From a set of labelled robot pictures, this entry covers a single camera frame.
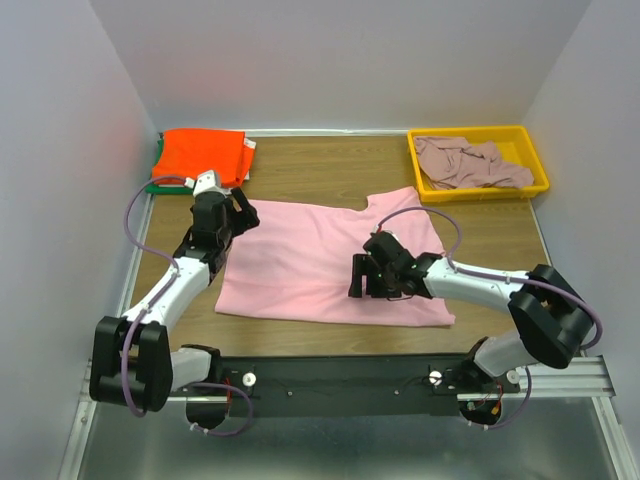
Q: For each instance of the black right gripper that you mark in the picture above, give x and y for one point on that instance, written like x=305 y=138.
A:
x=362 y=264

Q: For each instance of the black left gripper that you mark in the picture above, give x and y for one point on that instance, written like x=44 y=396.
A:
x=246 y=218

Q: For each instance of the pink t shirt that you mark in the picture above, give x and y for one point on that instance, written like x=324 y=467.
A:
x=297 y=264

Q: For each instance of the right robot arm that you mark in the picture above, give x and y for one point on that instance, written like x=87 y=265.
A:
x=551 y=321

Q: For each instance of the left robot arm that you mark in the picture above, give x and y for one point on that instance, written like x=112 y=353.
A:
x=132 y=364

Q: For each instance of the folded orange t shirt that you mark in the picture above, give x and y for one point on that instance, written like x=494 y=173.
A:
x=188 y=152

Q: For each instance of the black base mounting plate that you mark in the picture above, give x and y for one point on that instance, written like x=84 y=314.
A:
x=357 y=385

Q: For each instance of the crumpled mauve t shirt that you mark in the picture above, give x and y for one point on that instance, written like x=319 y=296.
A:
x=455 y=163

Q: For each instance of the yellow plastic bin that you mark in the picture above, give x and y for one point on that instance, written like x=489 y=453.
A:
x=513 y=142

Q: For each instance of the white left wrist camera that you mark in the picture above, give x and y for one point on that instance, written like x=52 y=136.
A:
x=208 y=182

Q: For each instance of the aluminium frame rail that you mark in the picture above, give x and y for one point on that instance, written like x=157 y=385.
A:
x=585 y=377

